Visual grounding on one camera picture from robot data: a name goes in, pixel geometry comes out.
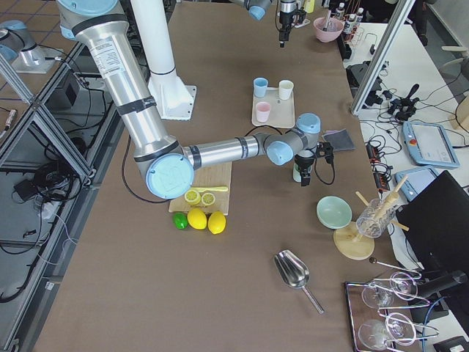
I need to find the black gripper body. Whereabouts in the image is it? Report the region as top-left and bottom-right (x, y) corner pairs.
(276, 9), (307, 32)
(294, 150), (316, 175)

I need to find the green plastic cup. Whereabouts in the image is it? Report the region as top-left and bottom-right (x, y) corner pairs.
(292, 164), (301, 183)

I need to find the cream plastic cup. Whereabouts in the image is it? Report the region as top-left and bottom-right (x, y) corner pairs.
(278, 80), (294, 100)

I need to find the blue plastic cup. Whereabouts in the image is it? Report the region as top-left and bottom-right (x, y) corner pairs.
(253, 77), (268, 98)

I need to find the pink plastic cup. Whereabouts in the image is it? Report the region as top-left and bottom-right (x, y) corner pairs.
(255, 101), (271, 123)

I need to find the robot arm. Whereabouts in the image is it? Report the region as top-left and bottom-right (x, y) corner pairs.
(58, 1), (320, 199)
(232, 0), (307, 48)

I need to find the cream rabbit tray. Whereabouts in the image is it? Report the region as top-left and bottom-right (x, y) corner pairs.
(251, 87), (295, 129)

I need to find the metal rod black tip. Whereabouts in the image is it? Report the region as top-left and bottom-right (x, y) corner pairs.
(322, 10), (331, 32)

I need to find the green bowl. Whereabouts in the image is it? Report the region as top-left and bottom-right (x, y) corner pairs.
(317, 196), (352, 230)

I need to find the grey folded cloth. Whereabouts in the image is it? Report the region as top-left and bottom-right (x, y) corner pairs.
(322, 129), (355, 151)

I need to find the pink bowl with ice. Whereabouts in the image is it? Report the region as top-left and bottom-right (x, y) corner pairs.
(313, 17), (344, 43)

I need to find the small labelled bottle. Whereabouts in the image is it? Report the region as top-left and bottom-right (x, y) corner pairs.
(343, 14), (355, 34)

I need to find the black power strip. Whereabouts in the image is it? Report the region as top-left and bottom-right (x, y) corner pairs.
(366, 142), (391, 192)

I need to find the wooden stand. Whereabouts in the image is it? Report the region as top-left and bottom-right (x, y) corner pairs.
(333, 176), (410, 260)

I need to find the clear glass on stand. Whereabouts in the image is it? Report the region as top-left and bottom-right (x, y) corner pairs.
(356, 199), (395, 238)

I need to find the metal scoop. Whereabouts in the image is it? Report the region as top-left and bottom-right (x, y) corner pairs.
(274, 249), (325, 314)

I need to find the wooden cutting board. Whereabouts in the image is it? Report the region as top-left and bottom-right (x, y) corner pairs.
(169, 162), (232, 216)

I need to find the whole lemon near board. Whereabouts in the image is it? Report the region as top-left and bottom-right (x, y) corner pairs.
(207, 211), (226, 235)

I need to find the lower lemon slice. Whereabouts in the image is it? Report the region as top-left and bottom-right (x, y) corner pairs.
(201, 192), (216, 207)

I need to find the lemon slice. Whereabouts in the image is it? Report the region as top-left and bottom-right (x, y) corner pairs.
(201, 192), (216, 207)
(184, 188), (202, 205)

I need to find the yellow plastic knife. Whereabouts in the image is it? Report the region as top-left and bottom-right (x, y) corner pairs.
(190, 186), (229, 193)

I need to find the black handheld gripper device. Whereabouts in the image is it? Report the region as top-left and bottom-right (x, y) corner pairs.
(388, 84), (420, 124)

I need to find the upper lemon slice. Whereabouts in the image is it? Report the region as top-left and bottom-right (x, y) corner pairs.
(184, 188), (202, 205)

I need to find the blue teach pendant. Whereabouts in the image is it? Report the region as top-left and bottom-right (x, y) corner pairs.
(402, 121), (460, 169)

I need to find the green lime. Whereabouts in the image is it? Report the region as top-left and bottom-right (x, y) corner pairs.
(172, 213), (188, 230)

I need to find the black laptop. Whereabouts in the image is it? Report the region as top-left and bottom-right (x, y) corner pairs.
(397, 169), (469, 272)

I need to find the upper wine glass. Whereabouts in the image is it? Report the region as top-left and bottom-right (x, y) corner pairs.
(361, 271), (418, 309)

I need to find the wine glass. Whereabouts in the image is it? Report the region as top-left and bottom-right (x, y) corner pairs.
(361, 271), (418, 309)
(358, 312), (417, 351)

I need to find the lower wine glass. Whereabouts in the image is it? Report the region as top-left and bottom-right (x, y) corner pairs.
(358, 312), (417, 351)

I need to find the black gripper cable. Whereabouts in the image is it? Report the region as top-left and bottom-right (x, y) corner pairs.
(244, 125), (336, 185)

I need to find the aluminium post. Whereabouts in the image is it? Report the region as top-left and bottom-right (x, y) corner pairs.
(350, 0), (415, 117)

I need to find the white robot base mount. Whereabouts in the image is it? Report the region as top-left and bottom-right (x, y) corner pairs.
(131, 0), (196, 121)

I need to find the aluminium frame truss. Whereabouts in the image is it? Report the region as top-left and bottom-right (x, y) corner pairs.
(1, 44), (123, 351)

